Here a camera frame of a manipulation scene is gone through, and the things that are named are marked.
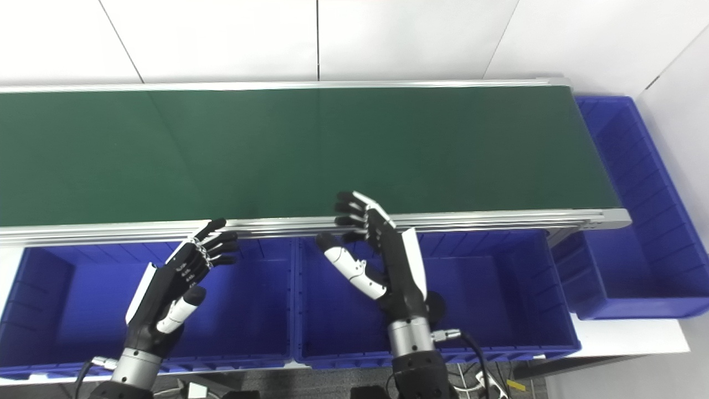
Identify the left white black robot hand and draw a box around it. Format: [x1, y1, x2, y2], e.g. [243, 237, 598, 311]
[125, 218, 240, 355]

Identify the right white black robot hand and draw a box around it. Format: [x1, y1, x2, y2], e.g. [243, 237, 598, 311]
[316, 191, 430, 324]

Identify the blue plastic bin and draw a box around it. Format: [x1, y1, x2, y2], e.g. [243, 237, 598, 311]
[291, 229, 582, 370]
[0, 238, 297, 381]
[551, 96, 709, 321]

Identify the green conveyor belt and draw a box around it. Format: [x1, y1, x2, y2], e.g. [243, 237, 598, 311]
[0, 78, 633, 248]

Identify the aluminium conveyor leg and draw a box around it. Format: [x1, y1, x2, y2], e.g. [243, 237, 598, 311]
[546, 226, 589, 248]

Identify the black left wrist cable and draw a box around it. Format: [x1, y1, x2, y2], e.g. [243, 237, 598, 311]
[74, 356, 120, 399]

